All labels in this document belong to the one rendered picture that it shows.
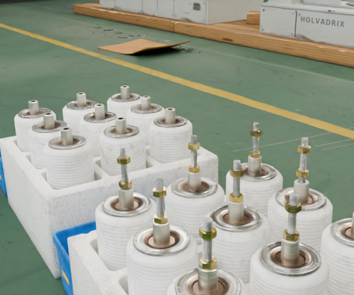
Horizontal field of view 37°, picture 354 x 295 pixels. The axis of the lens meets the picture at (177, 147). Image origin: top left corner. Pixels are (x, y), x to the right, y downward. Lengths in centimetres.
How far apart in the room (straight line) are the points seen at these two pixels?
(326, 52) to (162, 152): 197
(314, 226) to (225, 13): 322
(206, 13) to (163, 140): 275
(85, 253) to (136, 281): 15
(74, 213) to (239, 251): 42
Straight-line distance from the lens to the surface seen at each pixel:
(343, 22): 301
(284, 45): 319
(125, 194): 78
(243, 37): 344
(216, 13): 387
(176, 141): 113
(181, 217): 82
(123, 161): 76
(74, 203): 104
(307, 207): 80
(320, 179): 151
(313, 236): 81
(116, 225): 77
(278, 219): 80
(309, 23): 316
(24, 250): 122
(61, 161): 104
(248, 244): 73
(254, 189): 87
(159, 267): 67
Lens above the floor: 62
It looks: 21 degrees down
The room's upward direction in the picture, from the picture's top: 1 degrees counter-clockwise
